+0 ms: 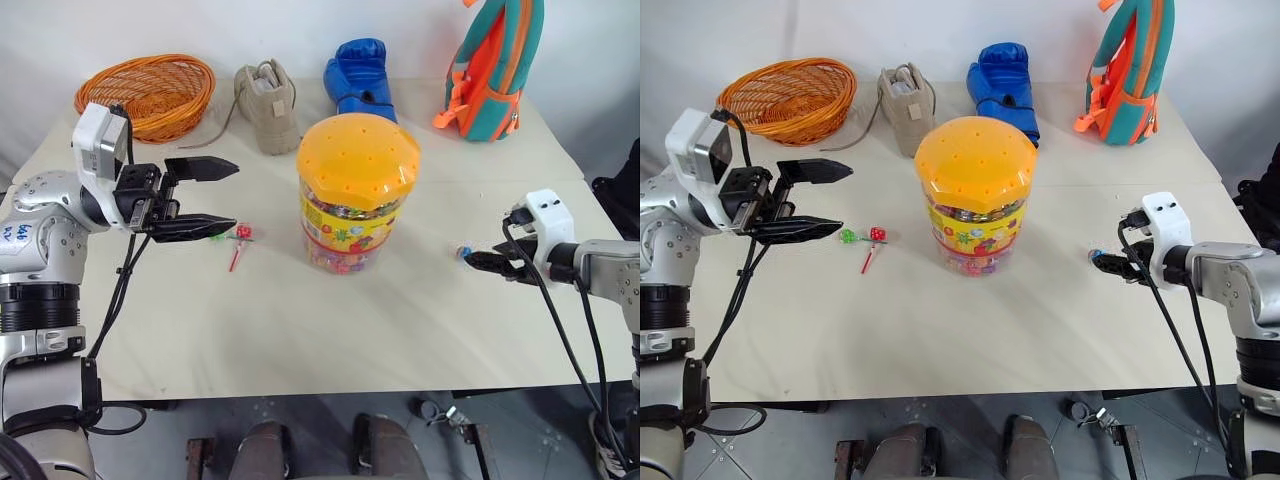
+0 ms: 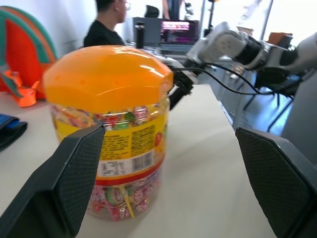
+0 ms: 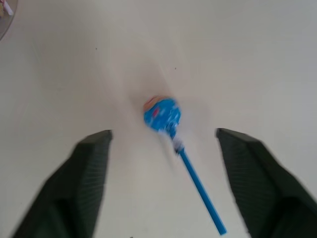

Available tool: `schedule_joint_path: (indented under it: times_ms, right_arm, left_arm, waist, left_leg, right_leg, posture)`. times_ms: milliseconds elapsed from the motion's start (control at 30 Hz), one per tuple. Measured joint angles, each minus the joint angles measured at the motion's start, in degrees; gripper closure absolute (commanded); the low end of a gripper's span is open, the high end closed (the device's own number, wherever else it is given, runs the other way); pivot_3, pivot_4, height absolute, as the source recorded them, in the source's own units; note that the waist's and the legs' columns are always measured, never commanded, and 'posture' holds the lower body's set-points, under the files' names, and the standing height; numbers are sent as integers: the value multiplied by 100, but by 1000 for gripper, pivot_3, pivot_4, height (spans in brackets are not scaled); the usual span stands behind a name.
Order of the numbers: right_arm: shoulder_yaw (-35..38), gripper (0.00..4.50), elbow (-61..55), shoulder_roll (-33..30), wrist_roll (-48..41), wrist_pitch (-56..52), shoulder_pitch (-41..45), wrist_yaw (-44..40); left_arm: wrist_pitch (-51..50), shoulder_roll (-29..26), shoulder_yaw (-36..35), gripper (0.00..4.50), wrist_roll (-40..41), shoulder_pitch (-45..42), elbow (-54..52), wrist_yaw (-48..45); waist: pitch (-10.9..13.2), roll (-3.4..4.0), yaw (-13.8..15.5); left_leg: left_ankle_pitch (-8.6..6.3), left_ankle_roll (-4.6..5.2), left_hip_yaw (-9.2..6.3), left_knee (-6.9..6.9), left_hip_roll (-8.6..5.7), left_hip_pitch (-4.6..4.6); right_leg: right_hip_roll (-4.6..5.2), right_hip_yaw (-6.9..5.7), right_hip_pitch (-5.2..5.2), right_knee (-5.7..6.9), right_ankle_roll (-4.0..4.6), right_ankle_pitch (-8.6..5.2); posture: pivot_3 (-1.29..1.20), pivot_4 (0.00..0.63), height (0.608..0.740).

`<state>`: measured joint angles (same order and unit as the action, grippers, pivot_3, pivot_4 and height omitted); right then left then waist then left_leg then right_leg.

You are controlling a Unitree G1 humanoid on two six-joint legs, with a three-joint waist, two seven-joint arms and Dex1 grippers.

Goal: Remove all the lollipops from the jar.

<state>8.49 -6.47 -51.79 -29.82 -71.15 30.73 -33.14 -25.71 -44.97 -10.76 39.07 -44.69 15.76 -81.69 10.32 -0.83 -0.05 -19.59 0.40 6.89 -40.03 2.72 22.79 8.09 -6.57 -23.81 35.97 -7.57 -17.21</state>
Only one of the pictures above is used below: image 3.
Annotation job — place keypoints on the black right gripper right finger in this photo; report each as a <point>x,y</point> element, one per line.
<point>267,188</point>

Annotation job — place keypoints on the blue lollipop blue stick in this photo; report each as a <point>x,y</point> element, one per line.
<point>162,115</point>

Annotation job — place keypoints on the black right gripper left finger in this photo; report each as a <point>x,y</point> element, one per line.
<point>71,188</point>

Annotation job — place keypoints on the lollipop with white stick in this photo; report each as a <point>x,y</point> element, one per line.
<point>7,4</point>

